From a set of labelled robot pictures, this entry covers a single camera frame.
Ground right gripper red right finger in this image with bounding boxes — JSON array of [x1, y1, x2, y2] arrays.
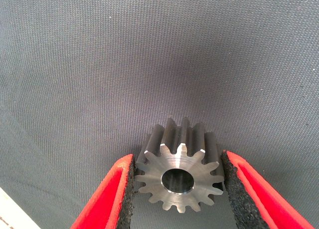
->
[[220, 149, 315, 229]]

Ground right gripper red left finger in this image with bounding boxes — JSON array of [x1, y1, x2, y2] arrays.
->
[[70, 153, 137, 229]]

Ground small steel planetary gear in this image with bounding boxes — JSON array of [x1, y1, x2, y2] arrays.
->
[[134, 117, 225, 214]]

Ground dark grey table cloth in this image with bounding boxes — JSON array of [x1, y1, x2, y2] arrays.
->
[[0, 0, 319, 229]]

